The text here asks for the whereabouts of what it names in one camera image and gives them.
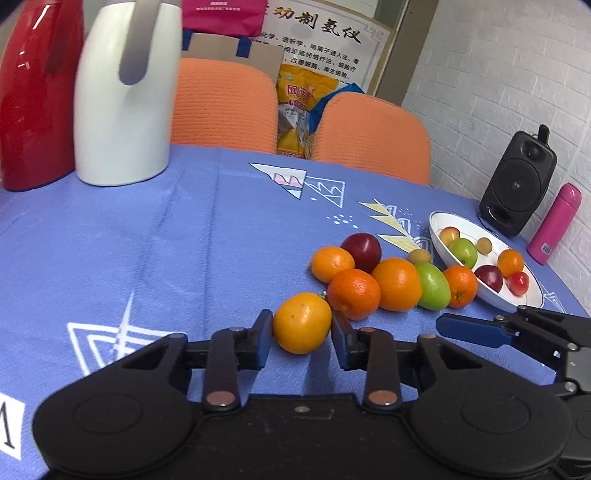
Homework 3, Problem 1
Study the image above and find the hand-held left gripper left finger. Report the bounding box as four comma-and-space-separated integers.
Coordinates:
117, 309, 274, 413

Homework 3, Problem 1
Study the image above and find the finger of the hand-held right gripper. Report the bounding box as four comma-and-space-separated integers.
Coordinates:
436, 305, 591, 370

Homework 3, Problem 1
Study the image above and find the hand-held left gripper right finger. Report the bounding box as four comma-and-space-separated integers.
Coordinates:
330, 316, 481, 411

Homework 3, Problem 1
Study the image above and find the white plate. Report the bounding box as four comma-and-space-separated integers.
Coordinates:
428, 211, 546, 312

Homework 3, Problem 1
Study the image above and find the yellowish orange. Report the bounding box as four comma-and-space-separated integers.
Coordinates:
272, 292, 333, 355

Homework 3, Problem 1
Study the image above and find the dark red apple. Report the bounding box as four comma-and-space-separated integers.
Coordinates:
475, 265, 504, 293

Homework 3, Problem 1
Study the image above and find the red plum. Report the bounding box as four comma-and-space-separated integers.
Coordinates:
508, 271, 531, 296

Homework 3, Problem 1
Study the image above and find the green apple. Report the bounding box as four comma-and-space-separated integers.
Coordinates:
449, 237, 478, 269

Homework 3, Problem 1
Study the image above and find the rough-skinned mandarin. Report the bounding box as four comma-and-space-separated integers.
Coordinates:
327, 268, 382, 321
443, 265, 478, 309

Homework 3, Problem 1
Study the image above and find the green mango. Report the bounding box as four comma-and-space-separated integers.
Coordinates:
414, 262, 451, 311

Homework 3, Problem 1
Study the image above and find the dark purple plum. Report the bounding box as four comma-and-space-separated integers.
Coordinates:
341, 233, 383, 274

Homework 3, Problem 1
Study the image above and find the pink thermos bottle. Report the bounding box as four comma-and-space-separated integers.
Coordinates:
526, 182, 583, 265

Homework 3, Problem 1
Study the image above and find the blue printed tablecloth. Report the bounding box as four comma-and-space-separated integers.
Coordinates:
0, 143, 591, 472

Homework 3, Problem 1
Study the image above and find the black speaker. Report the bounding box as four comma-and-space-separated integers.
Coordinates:
479, 124, 558, 238

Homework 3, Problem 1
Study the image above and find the orange fabric chair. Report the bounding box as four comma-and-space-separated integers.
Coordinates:
171, 56, 280, 155
310, 91, 432, 186

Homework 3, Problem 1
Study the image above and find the yellow snack bag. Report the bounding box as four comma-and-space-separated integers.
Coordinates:
276, 64, 354, 160

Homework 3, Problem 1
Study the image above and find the white thermos jug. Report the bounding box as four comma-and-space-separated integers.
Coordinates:
74, 0, 183, 186

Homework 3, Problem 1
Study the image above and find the cardboard box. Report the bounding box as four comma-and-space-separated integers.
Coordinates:
181, 31, 284, 77

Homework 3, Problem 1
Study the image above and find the red thermos jug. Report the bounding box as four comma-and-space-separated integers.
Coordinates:
0, 0, 86, 191

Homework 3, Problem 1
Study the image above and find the magenta tote bag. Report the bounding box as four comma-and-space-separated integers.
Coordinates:
181, 0, 269, 57

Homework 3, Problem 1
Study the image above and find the wall poster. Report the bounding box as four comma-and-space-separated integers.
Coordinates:
259, 0, 398, 95

